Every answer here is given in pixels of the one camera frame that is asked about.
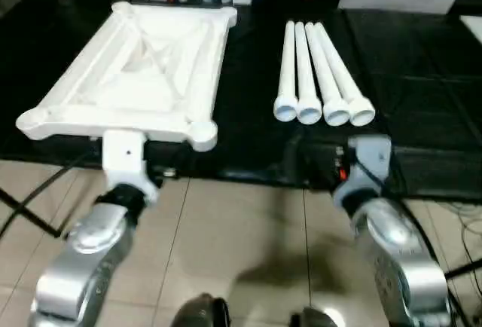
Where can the white plastic table leg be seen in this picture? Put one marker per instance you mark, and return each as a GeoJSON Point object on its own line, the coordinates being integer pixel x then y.
{"type": "Point", "coordinates": [323, 71]}
{"type": "Point", "coordinates": [287, 71]}
{"type": "Point", "coordinates": [304, 71]}
{"type": "Point", "coordinates": [341, 71]}

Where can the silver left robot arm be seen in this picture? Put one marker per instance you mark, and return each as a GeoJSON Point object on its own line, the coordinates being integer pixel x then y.
{"type": "Point", "coordinates": [94, 229]}

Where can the black work mat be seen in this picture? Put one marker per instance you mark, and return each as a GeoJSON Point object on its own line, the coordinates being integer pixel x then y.
{"type": "Point", "coordinates": [244, 78]}

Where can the black stand bar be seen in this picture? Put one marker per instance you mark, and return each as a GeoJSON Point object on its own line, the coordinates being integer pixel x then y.
{"type": "Point", "coordinates": [463, 268]}
{"type": "Point", "coordinates": [30, 210]}

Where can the black right robot foot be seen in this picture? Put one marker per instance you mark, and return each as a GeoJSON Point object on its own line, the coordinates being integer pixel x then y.
{"type": "Point", "coordinates": [312, 317]}

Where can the black robot foot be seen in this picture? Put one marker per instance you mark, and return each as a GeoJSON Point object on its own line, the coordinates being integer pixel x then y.
{"type": "Point", "coordinates": [199, 312]}
{"type": "Point", "coordinates": [312, 317]}

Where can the black left robot foot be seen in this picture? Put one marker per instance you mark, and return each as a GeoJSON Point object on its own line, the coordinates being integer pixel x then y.
{"type": "Point", "coordinates": [199, 312]}

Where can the white flat panel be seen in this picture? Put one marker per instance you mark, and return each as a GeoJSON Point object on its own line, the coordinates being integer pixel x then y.
{"type": "Point", "coordinates": [472, 25]}

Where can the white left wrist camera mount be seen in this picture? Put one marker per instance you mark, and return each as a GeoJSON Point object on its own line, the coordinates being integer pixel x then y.
{"type": "Point", "coordinates": [124, 153]}

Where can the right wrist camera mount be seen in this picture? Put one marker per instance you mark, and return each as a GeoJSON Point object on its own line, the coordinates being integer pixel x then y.
{"type": "Point", "coordinates": [371, 157]}

